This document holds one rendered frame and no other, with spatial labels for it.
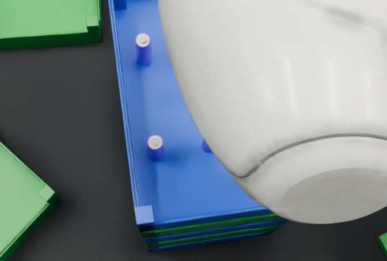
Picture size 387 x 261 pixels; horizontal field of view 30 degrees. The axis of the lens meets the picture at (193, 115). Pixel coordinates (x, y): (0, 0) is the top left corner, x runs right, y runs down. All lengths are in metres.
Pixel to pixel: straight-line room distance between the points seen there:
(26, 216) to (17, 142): 0.12
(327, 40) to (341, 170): 0.05
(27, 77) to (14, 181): 0.18
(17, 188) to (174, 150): 0.41
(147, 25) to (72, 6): 0.39
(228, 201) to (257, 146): 0.57
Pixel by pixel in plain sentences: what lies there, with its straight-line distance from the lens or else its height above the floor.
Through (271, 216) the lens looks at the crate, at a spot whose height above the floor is 0.29.
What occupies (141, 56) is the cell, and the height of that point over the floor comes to 0.36.
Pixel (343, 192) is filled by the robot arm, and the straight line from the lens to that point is 0.31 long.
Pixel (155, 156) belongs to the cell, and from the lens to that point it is 0.84.
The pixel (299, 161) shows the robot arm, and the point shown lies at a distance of 0.29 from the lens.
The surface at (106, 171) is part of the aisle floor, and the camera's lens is 1.20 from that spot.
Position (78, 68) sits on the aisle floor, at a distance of 1.25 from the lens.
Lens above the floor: 1.18
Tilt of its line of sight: 75 degrees down
